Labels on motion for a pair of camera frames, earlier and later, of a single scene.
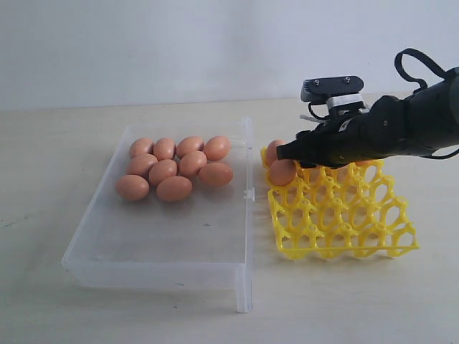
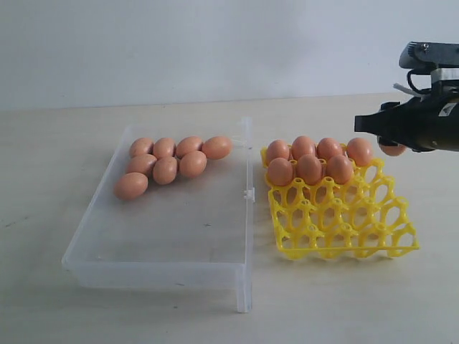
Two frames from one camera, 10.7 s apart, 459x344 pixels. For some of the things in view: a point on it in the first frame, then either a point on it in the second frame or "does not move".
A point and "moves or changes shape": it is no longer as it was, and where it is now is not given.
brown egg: x=174 y=188 moves or changes shape
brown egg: x=216 y=148 does not move
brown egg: x=140 y=146 does not move
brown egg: x=140 y=165 does not move
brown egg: x=282 y=172 does not move
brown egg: x=191 y=162 does not move
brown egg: x=132 y=187 does not move
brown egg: x=215 y=174 to x=339 y=168
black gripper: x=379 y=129 to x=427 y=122
